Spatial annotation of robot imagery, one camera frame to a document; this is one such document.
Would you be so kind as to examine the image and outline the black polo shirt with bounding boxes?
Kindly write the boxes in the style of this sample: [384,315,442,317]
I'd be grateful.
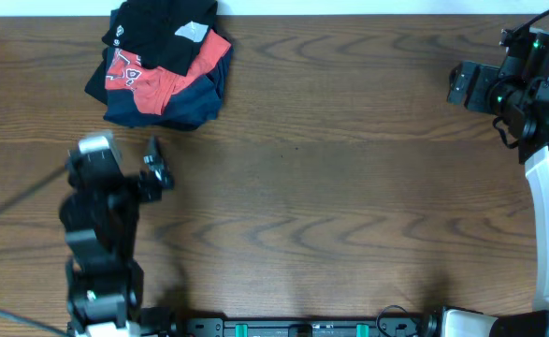
[102,0,218,76]

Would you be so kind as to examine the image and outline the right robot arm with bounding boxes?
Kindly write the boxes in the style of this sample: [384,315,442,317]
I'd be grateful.
[420,25,549,336]

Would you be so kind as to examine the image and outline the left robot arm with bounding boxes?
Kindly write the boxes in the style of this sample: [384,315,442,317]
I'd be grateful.
[59,133,177,337]

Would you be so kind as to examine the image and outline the navy folded shirt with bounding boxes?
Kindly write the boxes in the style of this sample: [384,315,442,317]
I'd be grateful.
[84,8,234,131]

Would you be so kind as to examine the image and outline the red printed folded t-shirt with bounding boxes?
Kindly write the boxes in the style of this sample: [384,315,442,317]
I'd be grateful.
[105,30,232,115]

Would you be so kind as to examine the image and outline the left black cable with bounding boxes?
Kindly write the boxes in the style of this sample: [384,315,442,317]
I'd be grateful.
[0,166,69,337]

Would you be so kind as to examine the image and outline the black cable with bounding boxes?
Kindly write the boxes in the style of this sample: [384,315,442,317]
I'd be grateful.
[498,2,549,48]
[0,166,69,337]

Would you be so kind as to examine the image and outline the right black cable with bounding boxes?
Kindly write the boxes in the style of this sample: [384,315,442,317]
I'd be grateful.
[498,2,549,48]

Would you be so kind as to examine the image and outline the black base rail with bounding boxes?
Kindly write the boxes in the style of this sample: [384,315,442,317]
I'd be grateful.
[137,317,443,337]

